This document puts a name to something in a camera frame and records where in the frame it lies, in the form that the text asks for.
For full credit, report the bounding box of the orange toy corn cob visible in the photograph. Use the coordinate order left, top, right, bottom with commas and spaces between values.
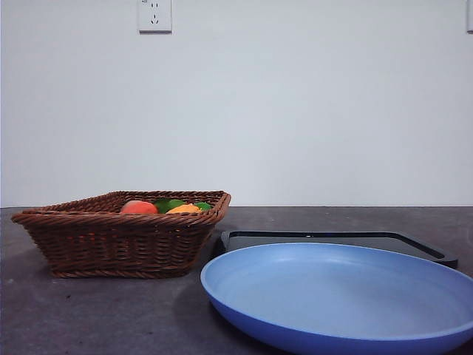
165, 203, 203, 215

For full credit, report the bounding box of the blue round plate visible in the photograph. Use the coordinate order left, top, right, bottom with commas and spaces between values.
200, 242, 473, 355

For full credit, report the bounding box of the brown wicker basket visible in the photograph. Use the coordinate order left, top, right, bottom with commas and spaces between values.
10, 189, 232, 280

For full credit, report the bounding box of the black rectangular tray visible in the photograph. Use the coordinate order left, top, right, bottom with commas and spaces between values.
217, 230, 459, 270

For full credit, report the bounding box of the green leafy vegetable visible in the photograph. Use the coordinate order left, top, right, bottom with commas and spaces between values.
153, 198, 186, 214

